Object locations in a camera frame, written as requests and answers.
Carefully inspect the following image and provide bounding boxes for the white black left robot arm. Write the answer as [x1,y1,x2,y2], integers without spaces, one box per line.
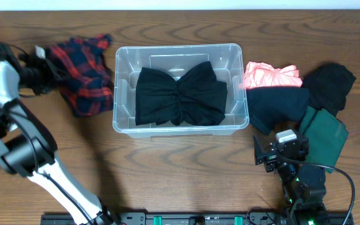
[0,42,121,224]

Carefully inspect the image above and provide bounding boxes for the clear plastic storage bin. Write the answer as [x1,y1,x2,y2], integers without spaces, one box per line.
[112,43,249,138]

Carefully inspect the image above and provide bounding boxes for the pink folded garment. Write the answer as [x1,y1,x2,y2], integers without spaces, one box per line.
[240,61,303,89]

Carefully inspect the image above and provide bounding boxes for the navy folded garment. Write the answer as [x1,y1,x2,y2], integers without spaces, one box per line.
[246,86,310,135]

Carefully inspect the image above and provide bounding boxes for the black garment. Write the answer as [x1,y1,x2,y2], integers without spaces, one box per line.
[135,61,228,126]
[302,63,356,117]

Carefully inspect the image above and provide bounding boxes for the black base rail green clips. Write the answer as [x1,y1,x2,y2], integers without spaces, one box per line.
[40,212,345,225]

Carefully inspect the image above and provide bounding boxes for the dark green garment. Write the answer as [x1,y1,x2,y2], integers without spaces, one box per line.
[299,106,349,167]

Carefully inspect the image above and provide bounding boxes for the red navy plaid shirt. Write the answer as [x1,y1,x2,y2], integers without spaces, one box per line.
[46,34,114,118]

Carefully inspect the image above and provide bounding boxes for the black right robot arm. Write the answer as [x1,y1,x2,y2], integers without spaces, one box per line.
[253,129,330,224]

